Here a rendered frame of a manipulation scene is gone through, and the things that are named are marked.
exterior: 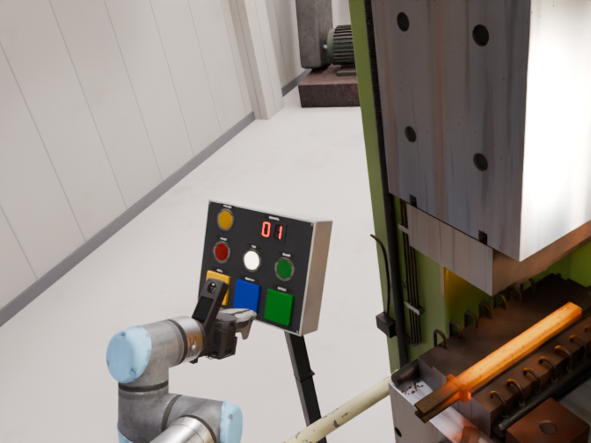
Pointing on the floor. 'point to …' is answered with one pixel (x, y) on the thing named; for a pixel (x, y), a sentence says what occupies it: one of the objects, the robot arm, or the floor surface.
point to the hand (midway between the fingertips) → (251, 311)
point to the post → (295, 344)
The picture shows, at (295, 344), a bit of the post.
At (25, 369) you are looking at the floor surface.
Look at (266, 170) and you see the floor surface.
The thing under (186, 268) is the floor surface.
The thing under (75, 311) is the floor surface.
